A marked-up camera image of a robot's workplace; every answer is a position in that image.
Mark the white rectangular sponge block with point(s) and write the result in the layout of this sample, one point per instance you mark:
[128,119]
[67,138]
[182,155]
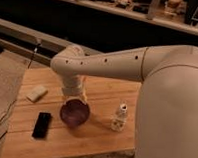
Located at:
[37,92]

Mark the black smartphone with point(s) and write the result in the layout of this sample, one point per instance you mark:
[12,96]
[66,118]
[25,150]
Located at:
[42,125]

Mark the dark purple bowl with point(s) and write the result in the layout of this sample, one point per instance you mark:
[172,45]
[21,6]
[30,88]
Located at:
[74,113]

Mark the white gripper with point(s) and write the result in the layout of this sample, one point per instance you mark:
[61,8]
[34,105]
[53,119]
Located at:
[73,87]

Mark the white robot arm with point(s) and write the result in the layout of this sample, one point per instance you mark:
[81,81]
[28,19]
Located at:
[166,123]

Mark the wooden shelf with clutter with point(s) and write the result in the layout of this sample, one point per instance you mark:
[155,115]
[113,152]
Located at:
[110,6]

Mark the grey floor ledge rail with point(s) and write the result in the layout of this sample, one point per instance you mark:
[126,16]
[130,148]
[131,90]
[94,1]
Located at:
[22,40]

